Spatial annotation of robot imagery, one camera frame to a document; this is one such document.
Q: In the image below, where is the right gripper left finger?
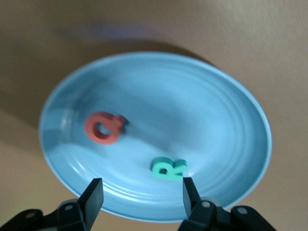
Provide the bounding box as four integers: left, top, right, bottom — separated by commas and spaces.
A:
45, 178, 104, 231

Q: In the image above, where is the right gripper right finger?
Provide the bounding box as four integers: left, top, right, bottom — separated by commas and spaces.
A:
178, 177, 222, 231

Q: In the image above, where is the teal foam letter R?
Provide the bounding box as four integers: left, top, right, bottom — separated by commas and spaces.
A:
151, 156, 188, 181

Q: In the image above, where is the red foam letter Q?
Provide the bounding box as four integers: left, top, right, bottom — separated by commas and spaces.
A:
84, 112, 126, 146

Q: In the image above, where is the blue plate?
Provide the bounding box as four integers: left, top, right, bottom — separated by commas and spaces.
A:
38, 51, 272, 223

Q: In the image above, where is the brown table cover sheet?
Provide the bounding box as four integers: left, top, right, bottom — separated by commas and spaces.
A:
0, 0, 308, 231

